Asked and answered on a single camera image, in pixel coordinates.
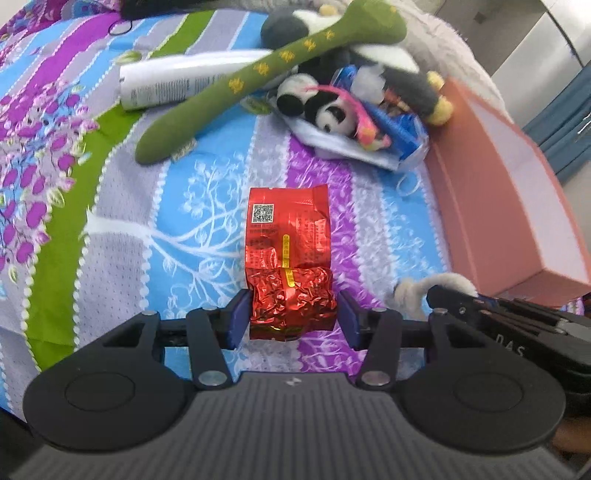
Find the grey duvet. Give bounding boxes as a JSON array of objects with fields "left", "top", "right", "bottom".
[{"left": 229, "top": 1, "right": 511, "bottom": 126}]

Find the white cylindrical bottle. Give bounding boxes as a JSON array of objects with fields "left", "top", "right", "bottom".
[{"left": 119, "top": 49, "right": 271, "bottom": 111}]

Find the grey white penguin plush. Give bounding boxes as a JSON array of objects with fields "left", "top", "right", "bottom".
[{"left": 260, "top": 5, "right": 453, "bottom": 126}]

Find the blue plastic snack bag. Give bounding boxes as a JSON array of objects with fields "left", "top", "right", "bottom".
[{"left": 331, "top": 65, "right": 429, "bottom": 172}]

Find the small panda plush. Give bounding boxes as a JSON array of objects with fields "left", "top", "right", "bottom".
[{"left": 276, "top": 74, "right": 358, "bottom": 138}]

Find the light blue face mask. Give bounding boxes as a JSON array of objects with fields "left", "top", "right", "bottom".
[{"left": 279, "top": 114, "right": 401, "bottom": 171}]

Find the colourful striped bed sheet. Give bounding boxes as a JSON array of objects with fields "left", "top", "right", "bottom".
[{"left": 1, "top": 1, "right": 451, "bottom": 414}]

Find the red foil tea packet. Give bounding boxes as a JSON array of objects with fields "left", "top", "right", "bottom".
[{"left": 245, "top": 185, "right": 337, "bottom": 342}]

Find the white fluffy hair tie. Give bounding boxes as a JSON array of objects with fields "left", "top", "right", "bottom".
[{"left": 393, "top": 272, "right": 480, "bottom": 319}]

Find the green plush massage hammer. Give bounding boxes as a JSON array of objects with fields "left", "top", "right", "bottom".
[{"left": 134, "top": 0, "right": 407, "bottom": 166}]

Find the pink haired small doll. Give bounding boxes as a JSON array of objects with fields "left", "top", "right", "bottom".
[{"left": 304, "top": 85, "right": 392, "bottom": 151}]

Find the grey wardrobe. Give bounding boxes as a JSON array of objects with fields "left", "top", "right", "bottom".
[{"left": 434, "top": 0, "right": 591, "bottom": 89}]

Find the pink cardboard box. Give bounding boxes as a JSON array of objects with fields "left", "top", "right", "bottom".
[{"left": 425, "top": 79, "right": 590, "bottom": 307}]

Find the blue curtain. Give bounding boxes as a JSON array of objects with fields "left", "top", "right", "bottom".
[{"left": 524, "top": 63, "right": 591, "bottom": 184}]

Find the black hair tie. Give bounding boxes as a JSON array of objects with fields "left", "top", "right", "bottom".
[{"left": 107, "top": 17, "right": 136, "bottom": 37}]

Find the person right hand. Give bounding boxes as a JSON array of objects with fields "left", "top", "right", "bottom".
[{"left": 552, "top": 418, "right": 591, "bottom": 455}]

